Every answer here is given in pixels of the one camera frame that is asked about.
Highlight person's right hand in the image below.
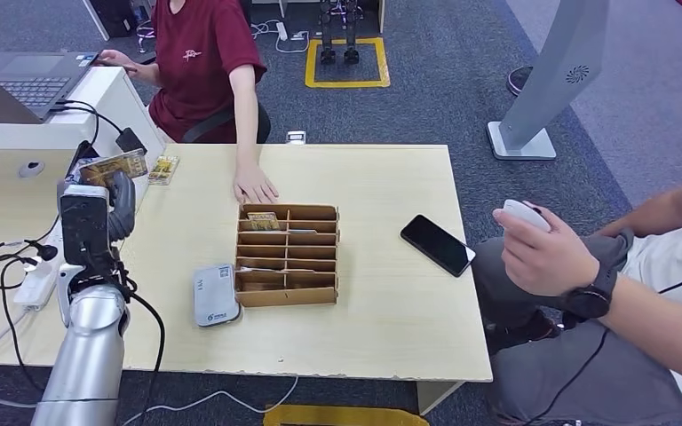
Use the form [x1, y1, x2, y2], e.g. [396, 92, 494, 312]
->
[98, 49, 145, 75]

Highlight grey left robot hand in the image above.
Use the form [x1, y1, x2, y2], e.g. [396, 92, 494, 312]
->
[107, 170, 138, 243]

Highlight person's left hand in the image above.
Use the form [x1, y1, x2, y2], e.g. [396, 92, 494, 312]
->
[233, 163, 281, 206]
[492, 202, 602, 298]

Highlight dark handheld phone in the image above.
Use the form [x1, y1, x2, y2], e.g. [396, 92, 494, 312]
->
[92, 57, 139, 74]

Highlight patterned ID card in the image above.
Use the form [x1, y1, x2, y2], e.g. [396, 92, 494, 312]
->
[78, 147, 148, 189]

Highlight white handheld remote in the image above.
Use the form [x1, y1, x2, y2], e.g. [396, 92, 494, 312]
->
[502, 198, 552, 234]

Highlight brown slotted card organizer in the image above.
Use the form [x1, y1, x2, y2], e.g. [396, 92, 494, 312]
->
[234, 203, 340, 309]

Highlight grey card reader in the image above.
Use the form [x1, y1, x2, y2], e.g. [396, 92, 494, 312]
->
[192, 264, 242, 328]

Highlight person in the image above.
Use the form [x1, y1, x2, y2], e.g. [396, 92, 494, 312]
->
[471, 157, 682, 426]
[94, 0, 281, 206]

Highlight white counter riser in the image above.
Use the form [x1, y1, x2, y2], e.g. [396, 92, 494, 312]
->
[0, 66, 168, 201]

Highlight patterned cards in organizer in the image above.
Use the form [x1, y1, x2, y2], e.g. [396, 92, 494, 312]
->
[246, 211, 282, 232]

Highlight black cabinet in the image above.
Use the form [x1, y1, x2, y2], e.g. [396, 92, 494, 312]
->
[82, 0, 138, 41]

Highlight stack of patterned cards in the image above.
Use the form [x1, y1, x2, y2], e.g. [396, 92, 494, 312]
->
[147, 154, 181, 187]

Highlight black wristwatch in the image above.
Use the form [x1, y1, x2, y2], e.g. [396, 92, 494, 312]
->
[561, 261, 620, 321]

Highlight black power adapter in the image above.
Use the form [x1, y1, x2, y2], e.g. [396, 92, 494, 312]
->
[115, 126, 148, 155]

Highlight black tablet terminal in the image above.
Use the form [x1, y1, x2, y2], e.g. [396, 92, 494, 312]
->
[65, 139, 99, 180]

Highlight dark grey laptop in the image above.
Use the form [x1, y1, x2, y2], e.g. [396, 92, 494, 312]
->
[0, 50, 99, 125]

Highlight black smartphone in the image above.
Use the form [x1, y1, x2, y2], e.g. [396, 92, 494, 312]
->
[400, 214, 478, 279]

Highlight long white power strip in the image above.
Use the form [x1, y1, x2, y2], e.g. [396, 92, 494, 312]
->
[12, 220, 66, 312]

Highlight yellow floor tape square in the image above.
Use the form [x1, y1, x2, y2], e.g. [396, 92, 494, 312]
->
[304, 36, 392, 90]

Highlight black robot legs stand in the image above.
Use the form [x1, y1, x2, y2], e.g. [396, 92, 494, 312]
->
[317, 0, 361, 66]

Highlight black round base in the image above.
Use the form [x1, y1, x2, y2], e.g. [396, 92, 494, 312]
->
[505, 66, 535, 98]

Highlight grey kiosk stand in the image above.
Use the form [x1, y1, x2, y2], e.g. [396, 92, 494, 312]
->
[485, 0, 611, 162]

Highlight wide yellow floor tape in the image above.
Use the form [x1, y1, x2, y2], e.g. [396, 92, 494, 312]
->
[262, 404, 431, 426]

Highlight black charger cable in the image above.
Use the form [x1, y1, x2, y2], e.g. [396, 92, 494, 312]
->
[46, 99, 124, 139]

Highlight black plug cable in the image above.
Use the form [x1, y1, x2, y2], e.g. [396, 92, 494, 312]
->
[0, 214, 63, 395]

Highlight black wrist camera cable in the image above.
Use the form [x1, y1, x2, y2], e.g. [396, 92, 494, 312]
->
[111, 258, 167, 426]

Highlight white floor cables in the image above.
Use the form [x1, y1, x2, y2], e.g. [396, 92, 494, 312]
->
[250, 19, 312, 54]

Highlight long white cable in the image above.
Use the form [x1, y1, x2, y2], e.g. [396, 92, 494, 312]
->
[122, 375, 300, 426]

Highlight white desk frame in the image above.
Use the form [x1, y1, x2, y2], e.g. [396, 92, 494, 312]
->
[279, 0, 387, 34]

